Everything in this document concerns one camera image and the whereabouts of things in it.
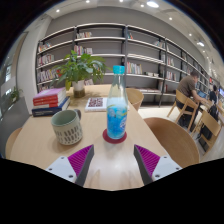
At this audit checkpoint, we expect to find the dark blue book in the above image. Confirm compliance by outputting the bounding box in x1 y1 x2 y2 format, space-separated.
31 96 72 118

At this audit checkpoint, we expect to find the green potted plant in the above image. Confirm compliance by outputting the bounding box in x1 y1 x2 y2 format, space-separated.
49 49 108 99

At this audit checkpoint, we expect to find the small green window plant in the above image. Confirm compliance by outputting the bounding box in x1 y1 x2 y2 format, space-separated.
8 86 24 104

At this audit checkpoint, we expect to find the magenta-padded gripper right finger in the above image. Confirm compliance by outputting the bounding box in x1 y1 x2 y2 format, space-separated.
133 144 183 187

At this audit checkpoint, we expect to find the group of ceiling lights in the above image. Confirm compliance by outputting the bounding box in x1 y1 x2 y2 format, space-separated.
54 0 206 48

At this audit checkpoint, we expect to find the clear bottle with blue cap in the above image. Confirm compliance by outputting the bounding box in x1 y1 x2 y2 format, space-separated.
105 65 129 140

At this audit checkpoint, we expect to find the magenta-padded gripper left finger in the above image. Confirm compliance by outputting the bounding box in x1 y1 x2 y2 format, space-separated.
45 144 96 188

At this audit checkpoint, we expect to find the grey patterned ceramic mug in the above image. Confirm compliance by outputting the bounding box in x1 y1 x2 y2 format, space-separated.
50 109 84 146

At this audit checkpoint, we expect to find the open laptop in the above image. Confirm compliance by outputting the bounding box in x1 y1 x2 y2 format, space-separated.
196 89 208 99

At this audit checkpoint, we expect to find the group of slatted wooden chairs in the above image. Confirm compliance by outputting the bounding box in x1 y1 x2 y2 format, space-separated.
166 88 224 154

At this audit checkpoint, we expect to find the flat round red coaster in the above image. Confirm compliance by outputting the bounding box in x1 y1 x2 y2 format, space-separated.
102 128 128 145

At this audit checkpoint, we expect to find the red book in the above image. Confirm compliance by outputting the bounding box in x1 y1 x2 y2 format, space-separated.
32 93 69 108

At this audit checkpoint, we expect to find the white booklet with printed cover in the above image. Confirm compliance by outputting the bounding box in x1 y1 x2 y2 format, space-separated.
84 96 130 113

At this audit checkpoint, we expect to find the grey shelf unit with books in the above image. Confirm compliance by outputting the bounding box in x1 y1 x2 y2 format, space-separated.
34 22 214 108

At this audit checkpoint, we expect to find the pink-covered book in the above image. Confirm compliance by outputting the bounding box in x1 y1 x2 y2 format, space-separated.
32 87 67 101

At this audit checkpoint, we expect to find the black backpack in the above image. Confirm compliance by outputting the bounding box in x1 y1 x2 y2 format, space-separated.
199 104 219 141

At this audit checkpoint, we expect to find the person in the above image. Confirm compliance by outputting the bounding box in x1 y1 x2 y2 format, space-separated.
175 69 208 129
208 84 219 104

